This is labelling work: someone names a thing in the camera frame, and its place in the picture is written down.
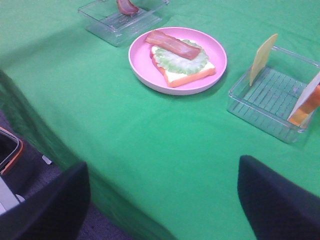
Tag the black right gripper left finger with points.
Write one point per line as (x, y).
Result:
(56, 212)

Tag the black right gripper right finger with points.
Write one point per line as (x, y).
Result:
(275, 207)

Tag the bread slice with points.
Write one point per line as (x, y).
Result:
(308, 101)
(174, 80)

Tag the green lettuce leaf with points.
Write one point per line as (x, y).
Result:
(174, 63)

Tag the bacon strip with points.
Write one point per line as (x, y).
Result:
(126, 7)
(172, 44)

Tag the white floor object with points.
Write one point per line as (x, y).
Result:
(8, 199)

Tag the orange rimmed grey box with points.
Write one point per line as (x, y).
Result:
(11, 149)

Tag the green tablecloth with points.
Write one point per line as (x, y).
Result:
(161, 167)

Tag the right clear plastic tray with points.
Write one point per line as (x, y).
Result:
(268, 101)

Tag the clear plastic tray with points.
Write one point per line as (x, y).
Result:
(268, 101)
(104, 20)

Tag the yellow cheese slice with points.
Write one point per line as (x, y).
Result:
(261, 57)

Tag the left clear plastic tray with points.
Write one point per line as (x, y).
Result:
(104, 20)

